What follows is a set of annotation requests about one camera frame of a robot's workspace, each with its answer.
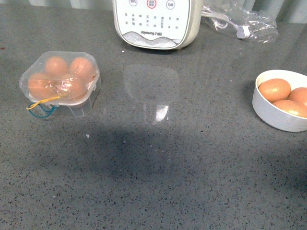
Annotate large brown egg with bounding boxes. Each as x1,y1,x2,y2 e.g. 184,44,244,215
57,74,87,101

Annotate clear plastic egg box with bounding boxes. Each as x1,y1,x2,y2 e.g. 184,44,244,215
19,51,101,118

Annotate brown egg back right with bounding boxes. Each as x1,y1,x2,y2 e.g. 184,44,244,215
70,57,96,83

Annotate brown egg back left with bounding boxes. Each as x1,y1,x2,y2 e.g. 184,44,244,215
45,56,69,75

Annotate brown egg front left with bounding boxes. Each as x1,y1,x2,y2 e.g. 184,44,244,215
28,72,58,100

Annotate brown egg in bowl left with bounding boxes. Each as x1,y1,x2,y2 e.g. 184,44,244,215
259,79,291,103

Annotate brown egg in bowl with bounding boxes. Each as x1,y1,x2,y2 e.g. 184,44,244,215
288,87,307,106
273,100,307,118
259,79,291,103

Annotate brown egg in bowl front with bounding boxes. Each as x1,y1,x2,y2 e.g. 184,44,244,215
273,100,307,118

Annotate brown egg in bowl right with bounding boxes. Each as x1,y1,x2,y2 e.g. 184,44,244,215
288,87,307,106

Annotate white Joyoung blender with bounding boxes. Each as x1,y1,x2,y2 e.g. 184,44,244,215
112,0,204,50

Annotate white round bowl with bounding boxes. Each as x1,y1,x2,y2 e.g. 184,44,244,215
252,69,307,132

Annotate clear plastic bag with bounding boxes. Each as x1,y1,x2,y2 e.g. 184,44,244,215
202,0,278,44

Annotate white power cable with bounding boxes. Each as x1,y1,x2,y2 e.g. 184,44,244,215
201,7,250,40

